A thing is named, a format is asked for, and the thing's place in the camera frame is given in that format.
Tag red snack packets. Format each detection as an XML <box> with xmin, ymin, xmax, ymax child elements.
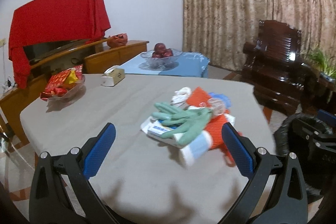
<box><xmin>40</xmin><ymin>64</ymin><xmax>83</xmax><ymax>101</ymax></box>

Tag glass fruit bowl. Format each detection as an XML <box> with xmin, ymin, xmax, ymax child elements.
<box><xmin>139</xmin><ymin>49</ymin><xmax>182</xmax><ymax>71</ymax></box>

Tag green rubber glove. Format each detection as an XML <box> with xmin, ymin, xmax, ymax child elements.
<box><xmin>151</xmin><ymin>102</ymin><xmax>213</xmax><ymax>146</ymax></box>

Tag red ornament on cabinet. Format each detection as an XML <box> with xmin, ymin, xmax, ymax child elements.
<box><xmin>106</xmin><ymin>33</ymin><xmax>128</xmax><ymax>48</ymax></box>

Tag crumpled white tissue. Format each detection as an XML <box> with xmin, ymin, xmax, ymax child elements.
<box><xmin>170</xmin><ymin>87</ymin><xmax>192</xmax><ymax>107</ymax></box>

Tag blue tablecloth side table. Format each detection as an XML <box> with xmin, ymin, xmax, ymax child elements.
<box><xmin>121</xmin><ymin>52</ymin><xmax>210</xmax><ymax>79</ymax></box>

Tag red apples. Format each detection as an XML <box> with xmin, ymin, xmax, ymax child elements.
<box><xmin>151</xmin><ymin>43</ymin><xmax>173</xmax><ymax>59</ymax></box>

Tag dark wooden armchair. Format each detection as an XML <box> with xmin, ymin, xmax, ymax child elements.
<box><xmin>242</xmin><ymin>20</ymin><xmax>319</xmax><ymax>115</ymax></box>

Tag black trash bin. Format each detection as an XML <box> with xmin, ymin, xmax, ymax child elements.
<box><xmin>273</xmin><ymin>110</ymin><xmax>335</xmax><ymax>203</ymax></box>

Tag beige patterned curtain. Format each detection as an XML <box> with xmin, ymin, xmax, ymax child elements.
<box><xmin>183</xmin><ymin>0</ymin><xmax>335</xmax><ymax>70</ymax></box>

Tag television under red cloth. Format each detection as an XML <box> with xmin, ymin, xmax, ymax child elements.
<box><xmin>23</xmin><ymin>40</ymin><xmax>86</xmax><ymax>65</ymax></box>

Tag blue plastic bag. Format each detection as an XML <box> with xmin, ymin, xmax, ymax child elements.
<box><xmin>209</xmin><ymin>92</ymin><xmax>232</xmax><ymax>109</ymax></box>

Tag glass snack dish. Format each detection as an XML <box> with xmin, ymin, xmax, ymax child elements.
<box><xmin>43</xmin><ymin>74</ymin><xmax>87</xmax><ymax>103</ymax></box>

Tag white blue medicine box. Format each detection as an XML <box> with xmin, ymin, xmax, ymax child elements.
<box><xmin>140</xmin><ymin>117</ymin><xmax>185</xmax><ymax>148</ymax></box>

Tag tissue box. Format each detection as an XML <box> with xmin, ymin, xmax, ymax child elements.
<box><xmin>101</xmin><ymin>65</ymin><xmax>125</xmax><ymax>87</ymax></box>

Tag red cloth cover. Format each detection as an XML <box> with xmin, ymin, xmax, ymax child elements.
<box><xmin>8</xmin><ymin>0</ymin><xmax>110</xmax><ymax>89</ymax></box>

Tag white squeeze tube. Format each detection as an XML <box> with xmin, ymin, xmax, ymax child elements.
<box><xmin>187</xmin><ymin>98</ymin><xmax>227</xmax><ymax>117</ymax></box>

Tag white blue striped box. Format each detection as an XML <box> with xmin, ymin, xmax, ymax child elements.
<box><xmin>179</xmin><ymin>130</ymin><xmax>213</xmax><ymax>167</ymax></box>

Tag potted green plant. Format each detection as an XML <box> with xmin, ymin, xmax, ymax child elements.
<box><xmin>306</xmin><ymin>47</ymin><xmax>335</xmax><ymax>79</ymax></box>

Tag orange foam fruit net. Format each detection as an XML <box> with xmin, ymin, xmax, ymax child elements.
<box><xmin>205</xmin><ymin>114</ymin><xmax>235</xmax><ymax>166</ymax></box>

